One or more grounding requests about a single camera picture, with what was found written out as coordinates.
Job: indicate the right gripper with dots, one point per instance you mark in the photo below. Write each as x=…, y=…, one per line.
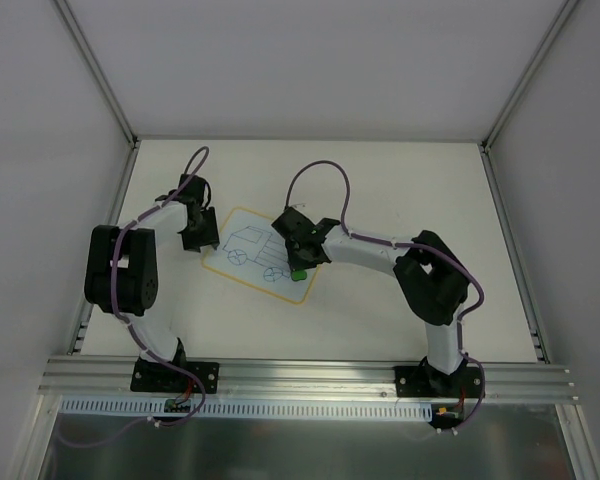
x=302, y=251

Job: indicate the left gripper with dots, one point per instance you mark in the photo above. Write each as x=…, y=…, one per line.
x=200, y=235

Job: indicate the green whiteboard eraser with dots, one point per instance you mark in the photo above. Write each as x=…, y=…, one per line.
x=298, y=275

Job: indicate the yellow-framed small whiteboard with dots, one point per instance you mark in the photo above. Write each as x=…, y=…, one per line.
x=252, y=253

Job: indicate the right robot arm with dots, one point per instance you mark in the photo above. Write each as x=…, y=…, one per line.
x=432, y=280

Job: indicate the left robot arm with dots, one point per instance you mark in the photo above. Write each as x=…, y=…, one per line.
x=122, y=279

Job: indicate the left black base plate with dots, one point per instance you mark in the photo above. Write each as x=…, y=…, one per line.
x=151, y=377

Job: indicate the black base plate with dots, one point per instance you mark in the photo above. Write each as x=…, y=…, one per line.
x=151, y=377
x=410, y=381

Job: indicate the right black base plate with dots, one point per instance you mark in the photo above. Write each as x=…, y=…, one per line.
x=410, y=381

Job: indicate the white slotted cable duct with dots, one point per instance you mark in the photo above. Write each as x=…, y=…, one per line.
x=250, y=409

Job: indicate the aluminium mounting rail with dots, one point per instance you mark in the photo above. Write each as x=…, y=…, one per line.
x=505, y=383

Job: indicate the right aluminium frame post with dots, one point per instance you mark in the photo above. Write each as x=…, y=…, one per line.
x=514, y=100

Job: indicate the aluminium frame post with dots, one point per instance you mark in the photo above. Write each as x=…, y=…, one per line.
x=514, y=100
x=88, y=56

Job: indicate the left aluminium frame post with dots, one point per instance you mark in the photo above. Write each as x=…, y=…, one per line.
x=88, y=56

